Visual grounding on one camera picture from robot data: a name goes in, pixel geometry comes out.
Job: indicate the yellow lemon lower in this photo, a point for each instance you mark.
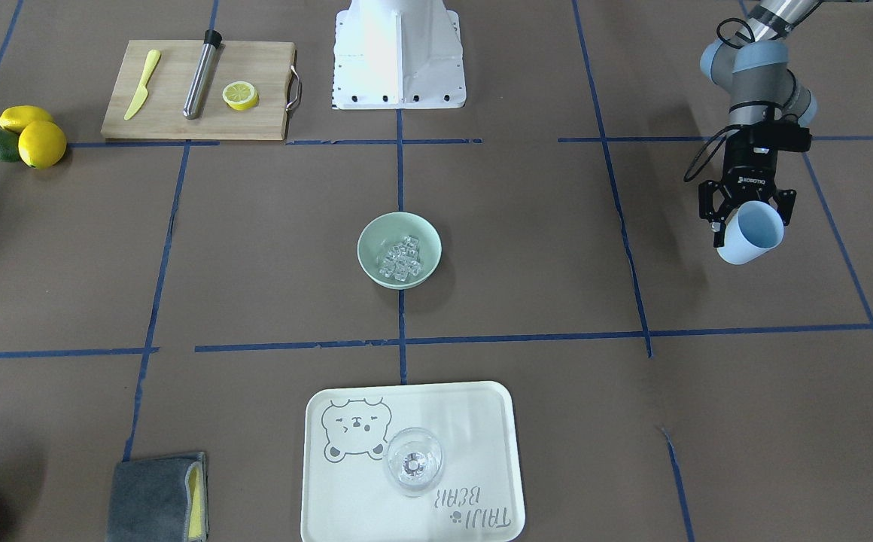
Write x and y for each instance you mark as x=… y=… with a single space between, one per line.
x=42 y=144

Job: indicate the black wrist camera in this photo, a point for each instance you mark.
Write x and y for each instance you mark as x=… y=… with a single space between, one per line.
x=774 y=135

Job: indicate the yellow lemon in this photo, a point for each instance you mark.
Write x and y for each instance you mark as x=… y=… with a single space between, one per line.
x=16 y=118
x=42 y=144

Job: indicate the grey yellow folded cloth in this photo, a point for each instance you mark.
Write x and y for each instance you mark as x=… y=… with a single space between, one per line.
x=159 y=499

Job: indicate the lemon half slice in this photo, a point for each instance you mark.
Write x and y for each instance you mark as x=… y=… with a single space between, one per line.
x=240 y=95

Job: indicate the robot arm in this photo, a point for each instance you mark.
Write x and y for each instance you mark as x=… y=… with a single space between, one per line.
x=770 y=111

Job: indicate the cream bear tray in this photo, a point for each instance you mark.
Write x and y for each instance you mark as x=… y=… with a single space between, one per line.
x=346 y=495

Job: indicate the clear wine glass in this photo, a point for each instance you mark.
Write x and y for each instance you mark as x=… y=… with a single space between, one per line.
x=414 y=461

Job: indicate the yellow plastic knife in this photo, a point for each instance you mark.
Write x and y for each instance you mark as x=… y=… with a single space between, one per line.
x=141 y=92

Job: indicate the light blue cup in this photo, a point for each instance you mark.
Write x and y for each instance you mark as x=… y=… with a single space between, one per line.
x=754 y=229

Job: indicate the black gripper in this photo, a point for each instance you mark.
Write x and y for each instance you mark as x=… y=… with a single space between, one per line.
x=751 y=171

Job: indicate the green bowl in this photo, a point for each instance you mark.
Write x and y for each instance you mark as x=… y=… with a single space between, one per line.
x=388 y=228

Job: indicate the ice cubes pile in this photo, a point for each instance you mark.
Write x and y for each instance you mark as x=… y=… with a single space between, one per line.
x=401 y=261

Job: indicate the yellow lemon upper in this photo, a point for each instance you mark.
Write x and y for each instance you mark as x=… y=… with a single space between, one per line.
x=16 y=118

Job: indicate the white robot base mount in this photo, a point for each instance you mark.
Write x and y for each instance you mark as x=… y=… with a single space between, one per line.
x=398 y=55

